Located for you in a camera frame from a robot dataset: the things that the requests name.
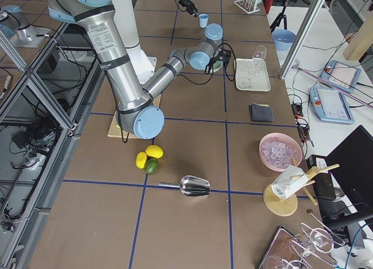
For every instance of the blue teach pendant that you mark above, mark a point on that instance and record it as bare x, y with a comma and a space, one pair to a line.
341, 75
330, 105

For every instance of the green lime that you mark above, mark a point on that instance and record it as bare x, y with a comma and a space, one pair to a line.
151, 166

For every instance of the wooden stand with carton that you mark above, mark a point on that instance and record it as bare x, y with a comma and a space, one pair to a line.
280, 196

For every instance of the hanging wine glasses rack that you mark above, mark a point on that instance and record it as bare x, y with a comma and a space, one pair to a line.
311, 248

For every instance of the clear wine glass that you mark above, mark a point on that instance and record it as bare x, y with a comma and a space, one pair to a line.
258, 58

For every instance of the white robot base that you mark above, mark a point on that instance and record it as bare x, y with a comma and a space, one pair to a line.
124, 19

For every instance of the yellow lemon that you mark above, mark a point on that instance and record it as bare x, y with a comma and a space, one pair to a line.
154, 151
141, 160

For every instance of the blue plastic bowl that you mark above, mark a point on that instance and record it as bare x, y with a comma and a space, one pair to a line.
283, 39

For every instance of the wooden cutting board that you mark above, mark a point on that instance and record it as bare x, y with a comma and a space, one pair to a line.
114, 129

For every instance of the grey folded cloth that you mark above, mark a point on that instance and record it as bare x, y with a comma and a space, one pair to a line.
261, 113

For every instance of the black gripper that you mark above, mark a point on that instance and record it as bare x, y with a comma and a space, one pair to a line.
210, 65
185, 2

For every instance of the black monitor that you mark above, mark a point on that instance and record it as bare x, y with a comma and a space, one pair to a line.
354, 175

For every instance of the cream bear tray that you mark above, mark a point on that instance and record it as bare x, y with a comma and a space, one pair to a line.
244, 82

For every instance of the green ceramic bowl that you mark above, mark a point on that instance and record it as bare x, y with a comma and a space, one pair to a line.
217, 66

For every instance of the steel ice scoop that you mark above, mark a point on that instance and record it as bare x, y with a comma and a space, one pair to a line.
190, 186

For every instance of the black camera tripod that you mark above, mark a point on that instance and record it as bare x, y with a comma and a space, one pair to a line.
281, 17

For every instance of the pink bowl of ice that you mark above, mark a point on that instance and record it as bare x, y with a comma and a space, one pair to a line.
277, 151

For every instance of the light blue plastic cup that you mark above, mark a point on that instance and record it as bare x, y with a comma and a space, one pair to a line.
203, 20

